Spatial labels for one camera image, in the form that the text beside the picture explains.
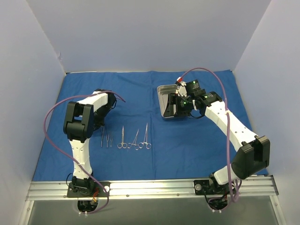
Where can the steel surgical scissors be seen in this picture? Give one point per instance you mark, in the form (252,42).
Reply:
(122,144)

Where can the aluminium front rail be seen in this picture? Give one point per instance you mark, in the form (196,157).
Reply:
(151,189)

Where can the stainless steel instrument tray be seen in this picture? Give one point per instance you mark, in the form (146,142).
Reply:
(167,89)

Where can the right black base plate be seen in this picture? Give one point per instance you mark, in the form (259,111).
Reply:
(209,187)

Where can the steel forceps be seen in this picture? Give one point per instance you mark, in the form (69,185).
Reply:
(145,142)
(134,142)

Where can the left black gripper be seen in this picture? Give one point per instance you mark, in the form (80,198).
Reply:
(101,121)

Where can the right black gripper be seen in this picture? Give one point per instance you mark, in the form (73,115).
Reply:
(175,106)

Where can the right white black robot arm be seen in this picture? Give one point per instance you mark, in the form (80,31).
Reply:
(252,151)

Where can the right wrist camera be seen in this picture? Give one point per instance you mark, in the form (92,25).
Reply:
(181,87)

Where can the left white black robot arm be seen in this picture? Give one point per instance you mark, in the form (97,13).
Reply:
(81,120)

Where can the blue surgical drape cloth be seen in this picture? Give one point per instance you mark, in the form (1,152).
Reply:
(181,148)

